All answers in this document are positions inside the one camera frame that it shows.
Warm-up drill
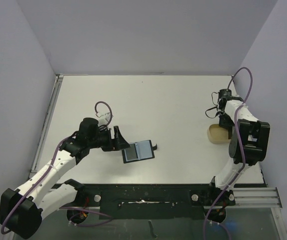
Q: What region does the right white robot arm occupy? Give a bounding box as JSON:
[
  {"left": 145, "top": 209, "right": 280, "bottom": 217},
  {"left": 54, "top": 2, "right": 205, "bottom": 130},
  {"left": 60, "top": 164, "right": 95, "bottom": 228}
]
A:
[{"left": 206, "top": 88, "right": 270, "bottom": 205}]

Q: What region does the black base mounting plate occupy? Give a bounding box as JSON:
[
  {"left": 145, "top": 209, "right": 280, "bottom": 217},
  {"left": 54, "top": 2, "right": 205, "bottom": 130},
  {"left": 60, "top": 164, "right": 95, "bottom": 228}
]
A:
[{"left": 66, "top": 184, "right": 236, "bottom": 220}]

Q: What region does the aluminium rail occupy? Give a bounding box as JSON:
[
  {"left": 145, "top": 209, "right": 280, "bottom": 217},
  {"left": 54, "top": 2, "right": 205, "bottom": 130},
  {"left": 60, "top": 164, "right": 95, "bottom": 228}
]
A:
[
  {"left": 233, "top": 187, "right": 282, "bottom": 208},
  {"left": 30, "top": 74, "right": 64, "bottom": 175}
]

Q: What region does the black leather card holder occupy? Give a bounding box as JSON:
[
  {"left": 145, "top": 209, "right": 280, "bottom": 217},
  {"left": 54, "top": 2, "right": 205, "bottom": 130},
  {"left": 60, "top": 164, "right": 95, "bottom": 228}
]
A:
[{"left": 122, "top": 140, "right": 158, "bottom": 164}]

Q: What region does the black looped wrist cable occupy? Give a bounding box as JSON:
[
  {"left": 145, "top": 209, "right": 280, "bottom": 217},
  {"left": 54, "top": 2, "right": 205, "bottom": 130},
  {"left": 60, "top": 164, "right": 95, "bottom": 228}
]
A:
[{"left": 205, "top": 91, "right": 222, "bottom": 120}]

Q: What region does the beige card tray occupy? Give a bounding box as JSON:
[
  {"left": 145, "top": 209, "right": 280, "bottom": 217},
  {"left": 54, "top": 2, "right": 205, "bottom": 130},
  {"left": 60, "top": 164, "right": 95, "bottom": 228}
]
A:
[{"left": 207, "top": 124, "right": 231, "bottom": 144}]

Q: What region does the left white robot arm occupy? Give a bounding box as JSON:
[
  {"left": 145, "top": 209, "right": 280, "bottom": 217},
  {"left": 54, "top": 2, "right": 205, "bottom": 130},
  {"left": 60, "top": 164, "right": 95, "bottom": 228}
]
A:
[{"left": 0, "top": 117, "right": 130, "bottom": 239}]

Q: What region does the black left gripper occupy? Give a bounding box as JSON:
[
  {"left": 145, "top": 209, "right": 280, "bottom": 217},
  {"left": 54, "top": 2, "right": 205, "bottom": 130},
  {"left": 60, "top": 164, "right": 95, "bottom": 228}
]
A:
[{"left": 88, "top": 126, "right": 130, "bottom": 152}]

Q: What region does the right aluminium rail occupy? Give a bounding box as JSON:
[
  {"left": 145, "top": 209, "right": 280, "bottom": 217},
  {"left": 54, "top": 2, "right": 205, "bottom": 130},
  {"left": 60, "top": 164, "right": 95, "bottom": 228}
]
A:
[{"left": 233, "top": 187, "right": 282, "bottom": 208}]

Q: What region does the dark credit card sleeve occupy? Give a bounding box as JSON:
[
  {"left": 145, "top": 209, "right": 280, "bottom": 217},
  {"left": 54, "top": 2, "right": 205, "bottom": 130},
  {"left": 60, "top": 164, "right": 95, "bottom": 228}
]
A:
[{"left": 124, "top": 148, "right": 138, "bottom": 162}]

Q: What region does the left aluminium rail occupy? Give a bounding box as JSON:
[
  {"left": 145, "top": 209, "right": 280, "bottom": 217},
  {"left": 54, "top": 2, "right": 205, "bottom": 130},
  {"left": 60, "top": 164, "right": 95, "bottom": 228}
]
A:
[{"left": 30, "top": 74, "right": 64, "bottom": 175}]

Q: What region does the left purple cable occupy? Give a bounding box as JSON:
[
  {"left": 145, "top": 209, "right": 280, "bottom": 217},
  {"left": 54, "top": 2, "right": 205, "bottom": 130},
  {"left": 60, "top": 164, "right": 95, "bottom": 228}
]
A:
[{"left": 0, "top": 101, "right": 114, "bottom": 235}]

